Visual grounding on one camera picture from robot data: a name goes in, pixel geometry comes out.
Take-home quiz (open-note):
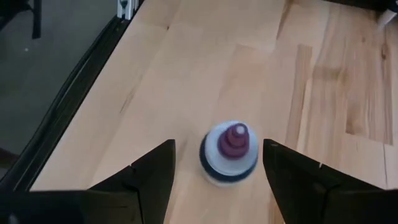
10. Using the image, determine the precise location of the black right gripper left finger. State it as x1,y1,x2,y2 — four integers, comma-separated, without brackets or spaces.
0,139,177,224

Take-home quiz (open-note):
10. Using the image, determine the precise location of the silver aluminium bracket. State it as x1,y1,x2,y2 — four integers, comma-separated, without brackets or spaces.
116,0,138,21

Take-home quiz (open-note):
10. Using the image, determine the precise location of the black aluminium table frame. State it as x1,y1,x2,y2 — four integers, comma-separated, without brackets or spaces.
0,0,144,194

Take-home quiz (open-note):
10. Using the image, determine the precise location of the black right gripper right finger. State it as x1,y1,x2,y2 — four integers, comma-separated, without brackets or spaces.
262,138,398,224

